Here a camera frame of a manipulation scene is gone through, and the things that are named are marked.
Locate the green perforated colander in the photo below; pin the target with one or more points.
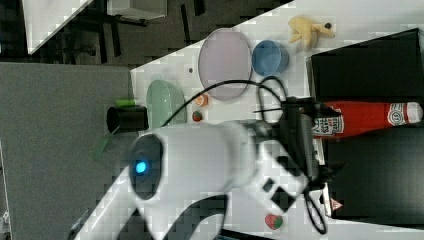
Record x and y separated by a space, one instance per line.
163 99

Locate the green spatula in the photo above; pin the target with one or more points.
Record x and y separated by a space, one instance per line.
102 144

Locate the red ketchup bottle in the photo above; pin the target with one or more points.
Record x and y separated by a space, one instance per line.
357 118

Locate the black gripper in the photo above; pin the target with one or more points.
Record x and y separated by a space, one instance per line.
296 125

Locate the blue bowl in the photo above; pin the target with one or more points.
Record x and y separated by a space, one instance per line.
269 58

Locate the orange slice toy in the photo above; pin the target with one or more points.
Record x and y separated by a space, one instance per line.
202 100

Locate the black round pot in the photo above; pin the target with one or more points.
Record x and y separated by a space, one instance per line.
127 119

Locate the red strawberry toy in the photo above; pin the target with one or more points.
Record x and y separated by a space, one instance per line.
274 222

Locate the small red tomato toy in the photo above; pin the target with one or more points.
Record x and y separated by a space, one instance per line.
197 116

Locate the yellow banana toy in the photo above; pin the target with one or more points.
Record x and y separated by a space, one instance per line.
303 30

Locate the lilac round plate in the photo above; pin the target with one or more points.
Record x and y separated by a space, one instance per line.
224 55

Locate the black toaster oven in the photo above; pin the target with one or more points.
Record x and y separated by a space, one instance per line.
378 174

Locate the green bottle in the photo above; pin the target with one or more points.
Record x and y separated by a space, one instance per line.
127 103

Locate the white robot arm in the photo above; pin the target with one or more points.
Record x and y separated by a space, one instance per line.
179 177

